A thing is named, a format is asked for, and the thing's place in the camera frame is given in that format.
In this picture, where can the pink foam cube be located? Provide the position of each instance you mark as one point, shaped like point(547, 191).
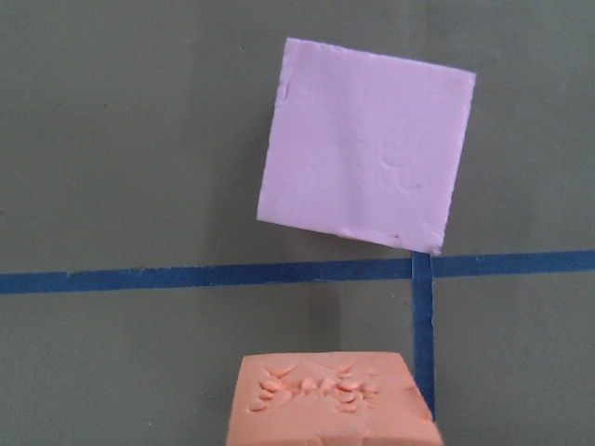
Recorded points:
point(365, 146)

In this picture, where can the orange foam cube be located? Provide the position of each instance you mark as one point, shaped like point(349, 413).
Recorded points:
point(329, 398)

